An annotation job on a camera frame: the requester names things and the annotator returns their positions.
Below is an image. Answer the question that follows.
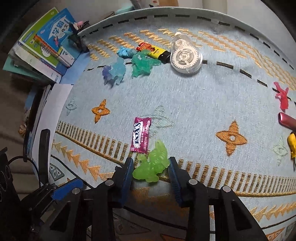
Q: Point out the small cyan toy figure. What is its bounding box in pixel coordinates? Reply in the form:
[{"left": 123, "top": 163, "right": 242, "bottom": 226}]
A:
[{"left": 117, "top": 46, "right": 137, "bottom": 58}]

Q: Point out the pink candy wrapper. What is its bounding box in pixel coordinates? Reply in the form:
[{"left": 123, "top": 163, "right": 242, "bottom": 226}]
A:
[{"left": 130, "top": 117, "right": 152, "bottom": 154}]

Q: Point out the yellow toy figure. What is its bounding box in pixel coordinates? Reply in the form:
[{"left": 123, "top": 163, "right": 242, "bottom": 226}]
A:
[{"left": 287, "top": 132, "right": 296, "bottom": 159}]

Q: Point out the pink metallic tube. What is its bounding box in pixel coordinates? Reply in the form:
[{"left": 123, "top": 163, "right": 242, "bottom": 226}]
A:
[{"left": 278, "top": 112, "right": 296, "bottom": 131}]

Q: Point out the red toy figure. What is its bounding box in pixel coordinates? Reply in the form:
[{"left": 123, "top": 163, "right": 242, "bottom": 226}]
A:
[{"left": 274, "top": 82, "right": 289, "bottom": 111}]

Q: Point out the teal toy figure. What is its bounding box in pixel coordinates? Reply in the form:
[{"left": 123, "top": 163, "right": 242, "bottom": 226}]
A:
[{"left": 132, "top": 50, "right": 162, "bottom": 78}]

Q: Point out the light blue toy figure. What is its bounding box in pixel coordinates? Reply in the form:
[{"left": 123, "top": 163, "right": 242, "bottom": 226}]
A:
[{"left": 102, "top": 58, "right": 126, "bottom": 86}]

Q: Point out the stack of books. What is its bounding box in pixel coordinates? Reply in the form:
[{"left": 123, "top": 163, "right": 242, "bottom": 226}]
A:
[{"left": 3, "top": 8, "right": 89, "bottom": 84}]

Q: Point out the black cable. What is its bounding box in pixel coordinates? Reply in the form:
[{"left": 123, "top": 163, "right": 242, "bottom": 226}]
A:
[{"left": 7, "top": 155, "right": 41, "bottom": 186}]

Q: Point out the yellow black glue tube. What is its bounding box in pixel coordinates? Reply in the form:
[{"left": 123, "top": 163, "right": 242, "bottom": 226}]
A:
[{"left": 136, "top": 42, "right": 171, "bottom": 64}]

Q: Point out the blue patterned table mat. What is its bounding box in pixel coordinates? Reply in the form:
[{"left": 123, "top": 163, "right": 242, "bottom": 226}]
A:
[{"left": 49, "top": 8, "right": 295, "bottom": 240}]

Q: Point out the green toy figure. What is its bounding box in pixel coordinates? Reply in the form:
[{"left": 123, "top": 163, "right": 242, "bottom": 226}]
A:
[{"left": 132, "top": 140, "right": 170, "bottom": 183}]

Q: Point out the clear correction tape dispenser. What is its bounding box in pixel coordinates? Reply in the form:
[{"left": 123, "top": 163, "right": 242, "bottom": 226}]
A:
[{"left": 170, "top": 32, "right": 203, "bottom": 75}]

